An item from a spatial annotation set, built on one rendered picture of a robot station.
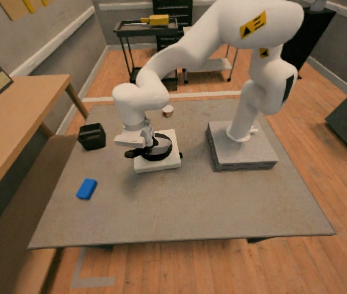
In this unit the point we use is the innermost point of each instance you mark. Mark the small blue box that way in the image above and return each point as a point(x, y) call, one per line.
point(86, 189)

